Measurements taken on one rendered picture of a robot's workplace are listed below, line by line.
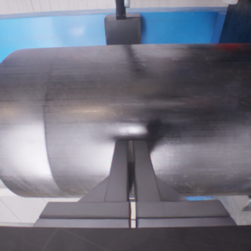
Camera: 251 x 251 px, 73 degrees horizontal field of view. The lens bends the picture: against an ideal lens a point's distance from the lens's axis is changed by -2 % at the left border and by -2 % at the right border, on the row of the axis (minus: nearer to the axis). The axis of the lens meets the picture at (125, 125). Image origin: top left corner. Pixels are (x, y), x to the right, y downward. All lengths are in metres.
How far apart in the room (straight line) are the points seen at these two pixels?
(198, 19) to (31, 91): 0.54
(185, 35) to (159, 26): 0.09
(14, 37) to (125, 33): 0.36
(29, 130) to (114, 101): 0.08
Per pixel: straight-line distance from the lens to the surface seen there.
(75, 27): 0.62
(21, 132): 0.19
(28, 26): 0.67
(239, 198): 0.66
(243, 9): 0.51
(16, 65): 0.22
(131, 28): 0.51
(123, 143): 0.15
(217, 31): 0.63
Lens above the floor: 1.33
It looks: 1 degrees up
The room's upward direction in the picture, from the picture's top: 91 degrees counter-clockwise
